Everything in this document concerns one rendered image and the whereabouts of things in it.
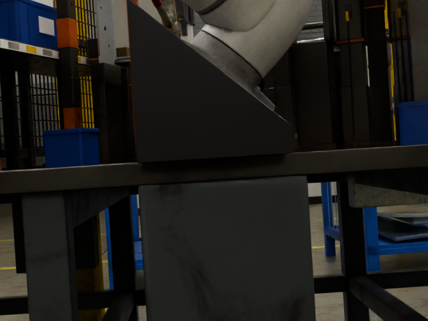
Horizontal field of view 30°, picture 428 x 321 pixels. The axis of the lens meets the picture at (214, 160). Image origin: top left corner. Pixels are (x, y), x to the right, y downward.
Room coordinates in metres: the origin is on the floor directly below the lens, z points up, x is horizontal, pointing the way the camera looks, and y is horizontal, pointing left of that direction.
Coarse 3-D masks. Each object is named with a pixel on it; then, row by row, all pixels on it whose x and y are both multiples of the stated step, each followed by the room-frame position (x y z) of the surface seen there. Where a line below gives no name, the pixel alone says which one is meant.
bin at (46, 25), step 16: (0, 0) 2.10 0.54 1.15; (16, 0) 2.09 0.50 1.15; (0, 16) 2.10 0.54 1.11; (16, 16) 2.09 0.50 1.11; (32, 16) 2.16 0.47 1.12; (48, 16) 2.25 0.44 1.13; (0, 32) 2.10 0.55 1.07; (16, 32) 2.09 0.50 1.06; (32, 32) 2.16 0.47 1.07; (48, 32) 2.24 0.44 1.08
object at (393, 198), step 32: (32, 192) 1.43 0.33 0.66; (64, 192) 1.44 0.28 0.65; (96, 192) 1.91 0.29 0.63; (128, 192) 2.84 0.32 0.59; (352, 192) 2.65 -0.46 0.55; (384, 192) 2.63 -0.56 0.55; (416, 192) 1.92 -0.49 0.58; (32, 224) 1.43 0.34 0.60; (64, 224) 1.43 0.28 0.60; (96, 224) 2.69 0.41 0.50; (128, 224) 2.88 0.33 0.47; (352, 224) 2.91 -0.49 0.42; (32, 256) 1.43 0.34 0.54; (64, 256) 1.43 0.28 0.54; (96, 256) 2.63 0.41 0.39; (128, 256) 2.88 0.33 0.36; (352, 256) 2.91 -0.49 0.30; (32, 288) 1.43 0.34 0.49; (64, 288) 1.43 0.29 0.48; (128, 288) 2.88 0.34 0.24; (320, 288) 2.91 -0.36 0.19; (352, 288) 2.84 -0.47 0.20; (384, 288) 2.92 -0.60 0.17; (32, 320) 1.43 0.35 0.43; (64, 320) 1.43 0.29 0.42; (128, 320) 2.88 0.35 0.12; (352, 320) 2.90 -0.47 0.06; (384, 320) 2.38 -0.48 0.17; (416, 320) 2.10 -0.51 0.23
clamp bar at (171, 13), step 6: (162, 0) 2.15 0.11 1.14; (168, 0) 2.14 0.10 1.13; (174, 0) 2.16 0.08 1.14; (168, 6) 2.15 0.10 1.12; (174, 6) 2.16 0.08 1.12; (168, 12) 2.15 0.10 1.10; (174, 12) 2.15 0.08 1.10; (174, 18) 2.15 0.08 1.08; (162, 24) 2.16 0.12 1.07; (174, 24) 2.15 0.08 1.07
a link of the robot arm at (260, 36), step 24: (240, 0) 1.44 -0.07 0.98; (264, 0) 1.45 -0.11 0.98; (288, 0) 1.47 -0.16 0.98; (312, 0) 1.51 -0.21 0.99; (216, 24) 1.47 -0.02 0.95; (240, 24) 1.45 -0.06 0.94; (264, 24) 1.46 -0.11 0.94; (288, 24) 1.48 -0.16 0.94; (240, 48) 1.46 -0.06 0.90; (264, 48) 1.47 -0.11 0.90; (288, 48) 1.54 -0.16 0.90; (264, 72) 1.51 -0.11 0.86
